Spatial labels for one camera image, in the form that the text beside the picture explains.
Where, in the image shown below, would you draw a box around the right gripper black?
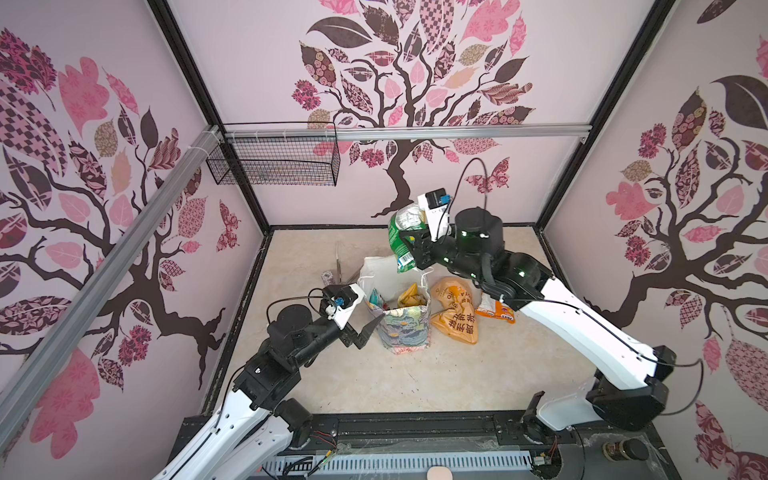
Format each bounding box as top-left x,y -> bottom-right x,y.
400,223 -> 487,287

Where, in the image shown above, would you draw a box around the green snack bag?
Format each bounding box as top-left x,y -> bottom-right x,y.
387,202 -> 430,275

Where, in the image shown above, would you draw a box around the colourful paper bag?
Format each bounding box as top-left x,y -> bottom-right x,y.
357,255 -> 432,354

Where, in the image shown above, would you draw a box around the orange snack bag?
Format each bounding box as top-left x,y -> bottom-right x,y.
430,277 -> 479,345

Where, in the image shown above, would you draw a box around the small orange snack packet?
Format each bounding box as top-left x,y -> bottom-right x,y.
475,293 -> 516,324

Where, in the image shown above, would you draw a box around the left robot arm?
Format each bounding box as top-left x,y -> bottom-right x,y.
156,304 -> 384,479

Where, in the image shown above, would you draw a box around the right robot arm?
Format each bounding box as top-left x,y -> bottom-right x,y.
397,207 -> 676,442

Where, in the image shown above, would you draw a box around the yellow snack packet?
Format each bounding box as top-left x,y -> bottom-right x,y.
397,283 -> 428,308

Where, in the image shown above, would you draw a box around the small glass jar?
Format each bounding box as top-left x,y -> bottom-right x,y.
321,270 -> 336,286

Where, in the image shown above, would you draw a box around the metal tongs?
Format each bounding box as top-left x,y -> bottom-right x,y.
334,241 -> 343,285

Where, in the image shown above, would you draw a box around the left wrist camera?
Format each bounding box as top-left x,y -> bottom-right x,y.
321,284 -> 365,330

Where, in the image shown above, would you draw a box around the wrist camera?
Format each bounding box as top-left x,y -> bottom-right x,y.
417,188 -> 451,242
321,284 -> 365,330

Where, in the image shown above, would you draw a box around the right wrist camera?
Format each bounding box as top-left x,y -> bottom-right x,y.
417,188 -> 451,242

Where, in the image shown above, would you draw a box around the white slotted cable duct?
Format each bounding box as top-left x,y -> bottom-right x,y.
255,451 -> 533,479

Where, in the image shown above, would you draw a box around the black wire basket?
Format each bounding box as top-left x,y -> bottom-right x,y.
206,120 -> 341,187

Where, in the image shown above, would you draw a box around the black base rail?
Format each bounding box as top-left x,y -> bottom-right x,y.
161,407 -> 683,480

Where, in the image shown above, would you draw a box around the back aluminium rail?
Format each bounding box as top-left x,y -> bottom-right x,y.
225,124 -> 592,142

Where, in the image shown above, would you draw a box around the aluminium rail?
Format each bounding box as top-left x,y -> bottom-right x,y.
1,125 -> 221,448
225,124 -> 592,142

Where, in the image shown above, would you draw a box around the left aluminium rail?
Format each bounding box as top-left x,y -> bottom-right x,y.
1,125 -> 221,448

